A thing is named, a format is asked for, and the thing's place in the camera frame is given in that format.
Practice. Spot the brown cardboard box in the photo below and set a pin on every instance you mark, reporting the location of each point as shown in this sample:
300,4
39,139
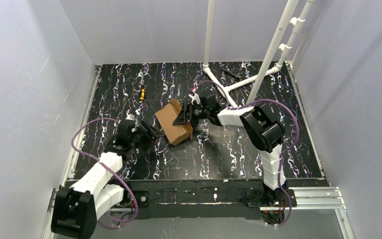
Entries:
166,117

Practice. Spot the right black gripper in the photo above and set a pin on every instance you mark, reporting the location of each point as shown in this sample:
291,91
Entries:
189,112

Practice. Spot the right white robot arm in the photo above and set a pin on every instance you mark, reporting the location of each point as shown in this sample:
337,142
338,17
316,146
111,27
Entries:
264,130

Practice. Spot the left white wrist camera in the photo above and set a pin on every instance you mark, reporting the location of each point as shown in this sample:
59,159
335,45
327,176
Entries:
130,117

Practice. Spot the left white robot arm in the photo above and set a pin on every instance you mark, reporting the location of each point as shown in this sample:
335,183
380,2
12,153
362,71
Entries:
78,208

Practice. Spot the yellow black screwdriver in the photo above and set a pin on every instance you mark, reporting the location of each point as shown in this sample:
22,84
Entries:
142,92

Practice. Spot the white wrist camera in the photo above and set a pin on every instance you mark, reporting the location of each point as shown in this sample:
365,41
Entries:
130,117
195,99

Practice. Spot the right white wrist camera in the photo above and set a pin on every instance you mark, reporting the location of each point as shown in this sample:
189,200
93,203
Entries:
195,99

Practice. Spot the white PVC pipe frame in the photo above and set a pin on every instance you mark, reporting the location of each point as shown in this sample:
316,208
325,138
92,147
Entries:
252,30

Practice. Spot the aluminium base frame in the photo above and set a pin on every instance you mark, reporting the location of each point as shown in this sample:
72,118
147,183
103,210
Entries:
220,195

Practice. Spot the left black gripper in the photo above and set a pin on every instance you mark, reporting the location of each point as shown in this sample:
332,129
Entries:
143,129

